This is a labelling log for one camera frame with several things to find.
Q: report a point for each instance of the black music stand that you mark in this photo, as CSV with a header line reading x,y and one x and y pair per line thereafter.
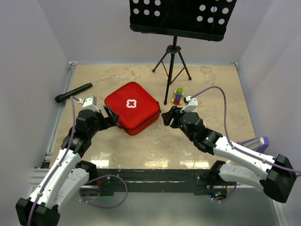
x,y
194,19

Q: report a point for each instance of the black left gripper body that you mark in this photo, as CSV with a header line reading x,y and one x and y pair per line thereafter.
x,y
100,124

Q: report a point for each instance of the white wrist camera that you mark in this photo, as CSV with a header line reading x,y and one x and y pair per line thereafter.
x,y
89,103
191,103

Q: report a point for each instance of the black flashlight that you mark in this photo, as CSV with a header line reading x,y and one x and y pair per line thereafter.
x,y
63,97

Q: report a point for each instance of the colourful toy block car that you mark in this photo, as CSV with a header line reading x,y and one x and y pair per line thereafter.
x,y
178,95

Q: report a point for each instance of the red black medicine kit case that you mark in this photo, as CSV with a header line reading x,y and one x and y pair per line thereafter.
x,y
136,108

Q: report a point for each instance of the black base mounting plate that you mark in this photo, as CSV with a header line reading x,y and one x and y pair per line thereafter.
x,y
111,181

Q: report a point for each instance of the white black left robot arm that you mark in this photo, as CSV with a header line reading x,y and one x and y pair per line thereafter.
x,y
68,173

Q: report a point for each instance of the aluminium frame rail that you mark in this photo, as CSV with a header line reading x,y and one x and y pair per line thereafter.
x,y
37,172

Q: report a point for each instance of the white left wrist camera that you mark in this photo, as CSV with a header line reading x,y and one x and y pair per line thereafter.
x,y
89,103

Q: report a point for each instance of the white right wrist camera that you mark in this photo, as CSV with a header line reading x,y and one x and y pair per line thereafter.
x,y
191,103

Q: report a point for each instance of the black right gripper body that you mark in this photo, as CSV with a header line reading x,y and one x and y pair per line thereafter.
x,y
178,123

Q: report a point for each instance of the purple white device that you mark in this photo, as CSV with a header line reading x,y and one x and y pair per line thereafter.
x,y
259,144

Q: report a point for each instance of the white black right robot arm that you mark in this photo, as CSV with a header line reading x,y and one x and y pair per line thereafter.
x,y
274,175

